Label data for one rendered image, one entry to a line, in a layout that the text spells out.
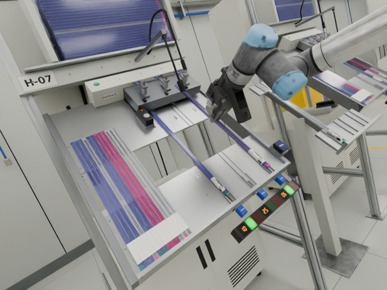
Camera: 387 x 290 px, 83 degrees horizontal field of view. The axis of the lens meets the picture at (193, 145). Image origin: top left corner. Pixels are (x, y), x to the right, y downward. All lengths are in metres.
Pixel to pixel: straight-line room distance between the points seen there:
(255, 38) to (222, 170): 0.46
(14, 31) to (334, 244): 1.86
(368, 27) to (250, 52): 0.25
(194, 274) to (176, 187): 0.52
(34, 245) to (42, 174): 0.65
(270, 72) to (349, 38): 0.19
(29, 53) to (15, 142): 1.38
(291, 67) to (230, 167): 0.42
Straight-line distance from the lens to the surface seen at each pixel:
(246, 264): 1.37
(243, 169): 0.86
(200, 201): 0.75
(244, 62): 0.63
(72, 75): 1.07
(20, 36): 1.28
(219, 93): 0.72
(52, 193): 2.54
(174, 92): 1.03
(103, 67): 1.10
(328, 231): 1.48
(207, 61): 3.33
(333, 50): 0.67
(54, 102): 1.20
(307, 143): 1.23
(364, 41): 0.66
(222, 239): 1.20
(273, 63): 0.59
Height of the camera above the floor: 1.09
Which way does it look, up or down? 11 degrees down
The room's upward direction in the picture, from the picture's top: 20 degrees counter-clockwise
